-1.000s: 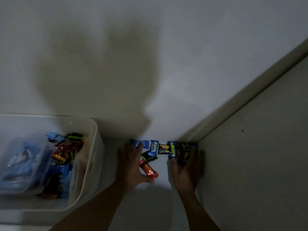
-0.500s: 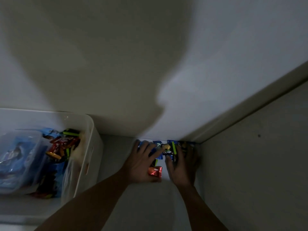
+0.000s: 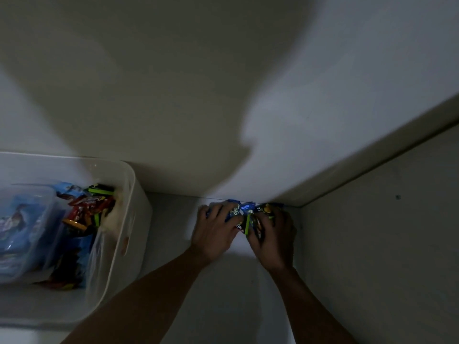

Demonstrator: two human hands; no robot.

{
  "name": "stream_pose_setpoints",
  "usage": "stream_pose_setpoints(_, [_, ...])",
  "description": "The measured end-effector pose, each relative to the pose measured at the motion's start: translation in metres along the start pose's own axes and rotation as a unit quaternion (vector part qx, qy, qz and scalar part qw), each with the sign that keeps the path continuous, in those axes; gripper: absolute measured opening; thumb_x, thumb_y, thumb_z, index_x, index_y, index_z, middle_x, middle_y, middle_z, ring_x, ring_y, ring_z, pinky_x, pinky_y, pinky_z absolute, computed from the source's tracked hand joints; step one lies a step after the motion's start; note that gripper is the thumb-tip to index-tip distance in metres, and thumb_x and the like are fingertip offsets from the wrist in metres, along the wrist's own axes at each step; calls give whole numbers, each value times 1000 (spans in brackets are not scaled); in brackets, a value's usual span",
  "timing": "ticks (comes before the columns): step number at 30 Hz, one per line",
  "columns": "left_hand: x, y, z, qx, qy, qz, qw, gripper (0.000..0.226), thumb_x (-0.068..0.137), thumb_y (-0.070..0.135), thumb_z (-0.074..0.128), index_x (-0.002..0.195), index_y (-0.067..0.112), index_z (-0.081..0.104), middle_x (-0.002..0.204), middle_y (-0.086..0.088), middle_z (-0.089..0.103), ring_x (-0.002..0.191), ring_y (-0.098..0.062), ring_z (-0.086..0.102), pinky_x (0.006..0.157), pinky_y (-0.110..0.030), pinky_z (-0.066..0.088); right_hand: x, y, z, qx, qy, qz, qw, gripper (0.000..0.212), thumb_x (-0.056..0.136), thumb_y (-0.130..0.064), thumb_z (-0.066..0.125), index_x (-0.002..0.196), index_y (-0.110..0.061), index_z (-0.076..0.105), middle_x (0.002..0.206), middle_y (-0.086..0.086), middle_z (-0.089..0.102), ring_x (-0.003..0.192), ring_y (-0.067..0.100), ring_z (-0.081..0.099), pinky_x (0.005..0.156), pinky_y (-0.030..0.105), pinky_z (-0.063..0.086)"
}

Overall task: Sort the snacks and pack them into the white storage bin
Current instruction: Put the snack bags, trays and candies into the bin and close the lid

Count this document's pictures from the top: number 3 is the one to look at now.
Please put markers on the person's left hand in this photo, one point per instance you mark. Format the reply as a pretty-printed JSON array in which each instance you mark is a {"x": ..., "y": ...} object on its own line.
[{"x": 213, "y": 236}]

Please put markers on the person's right hand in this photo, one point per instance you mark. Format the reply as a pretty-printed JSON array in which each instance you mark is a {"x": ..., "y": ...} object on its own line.
[{"x": 278, "y": 243}]

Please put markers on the white plastic storage bin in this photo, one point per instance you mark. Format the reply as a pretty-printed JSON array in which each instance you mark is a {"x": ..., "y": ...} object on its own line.
[{"x": 136, "y": 218}]

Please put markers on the pile of candies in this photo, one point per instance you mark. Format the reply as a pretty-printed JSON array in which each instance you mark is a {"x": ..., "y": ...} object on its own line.
[{"x": 84, "y": 207}]

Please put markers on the person's left forearm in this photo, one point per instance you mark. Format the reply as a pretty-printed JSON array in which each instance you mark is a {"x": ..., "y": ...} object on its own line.
[{"x": 140, "y": 304}]

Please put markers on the person's right forearm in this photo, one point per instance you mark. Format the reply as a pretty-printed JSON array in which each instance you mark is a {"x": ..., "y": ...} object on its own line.
[{"x": 308, "y": 308}]

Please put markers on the white shelf unit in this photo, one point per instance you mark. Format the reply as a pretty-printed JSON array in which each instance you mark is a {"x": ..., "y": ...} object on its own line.
[{"x": 387, "y": 247}]

